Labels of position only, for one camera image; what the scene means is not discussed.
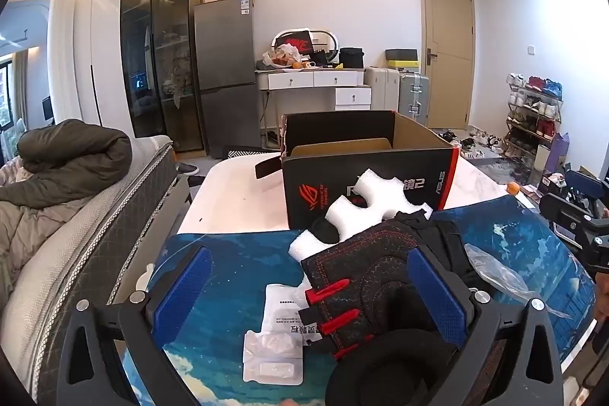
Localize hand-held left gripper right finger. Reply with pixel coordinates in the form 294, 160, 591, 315
407, 244, 564, 406

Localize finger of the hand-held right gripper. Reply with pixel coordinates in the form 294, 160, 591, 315
539, 193, 595, 241

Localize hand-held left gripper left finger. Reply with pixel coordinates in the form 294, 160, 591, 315
56, 245, 214, 406

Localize white foam block with holes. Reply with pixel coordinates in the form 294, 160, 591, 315
289, 169, 434, 265

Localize black cardboard box red print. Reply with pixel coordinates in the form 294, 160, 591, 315
255, 110, 461, 230

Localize white plastic holder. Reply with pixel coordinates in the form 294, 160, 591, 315
129, 263, 155, 303

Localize clear plastic bag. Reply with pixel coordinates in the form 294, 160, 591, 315
464, 243, 569, 318

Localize black round foam pad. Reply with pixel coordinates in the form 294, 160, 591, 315
325, 330, 469, 406

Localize metal shoe rack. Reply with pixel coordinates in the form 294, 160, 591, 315
503, 73, 564, 162

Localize white printed sachet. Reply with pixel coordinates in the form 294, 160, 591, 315
261, 275, 315, 347

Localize grey quilted mattress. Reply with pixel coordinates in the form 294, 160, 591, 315
0, 135, 191, 406

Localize clear blister packet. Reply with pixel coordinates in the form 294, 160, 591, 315
242, 330, 304, 385

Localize scattered shoes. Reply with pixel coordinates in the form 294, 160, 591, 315
435, 127, 505, 160

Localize row of sneakers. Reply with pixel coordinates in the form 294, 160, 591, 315
505, 73, 563, 140

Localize beige quilted blanket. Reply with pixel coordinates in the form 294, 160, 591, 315
0, 159, 96, 297

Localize dark green duvet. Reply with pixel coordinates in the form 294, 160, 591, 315
0, 119, 133, 209

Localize silver suitcase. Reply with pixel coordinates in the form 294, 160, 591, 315
399, 72, 430, 127

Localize beige door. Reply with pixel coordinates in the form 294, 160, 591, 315
419, 0, 475, 131

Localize grey refrigerator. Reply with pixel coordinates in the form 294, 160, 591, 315
193, 0, 262, 159

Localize dark glass display cabinet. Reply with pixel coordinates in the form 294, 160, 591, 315
120, 0, 207, 152

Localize white dressing table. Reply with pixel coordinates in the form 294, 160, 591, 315
255, 68, 373, 150

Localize black bag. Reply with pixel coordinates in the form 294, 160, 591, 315
340, 47, 365, 69

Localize white plastic bag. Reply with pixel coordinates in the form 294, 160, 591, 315
261, 45, 305, 69

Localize black pouch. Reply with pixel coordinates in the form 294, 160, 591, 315
311, 49, 340, 67

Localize red and black shoe box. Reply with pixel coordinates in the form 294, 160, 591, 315
273, 30, 313, 55

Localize white curtain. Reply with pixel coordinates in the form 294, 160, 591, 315
48, 0, 81, 126

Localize oval mirror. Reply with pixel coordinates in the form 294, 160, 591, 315
271, 27, 340, 55

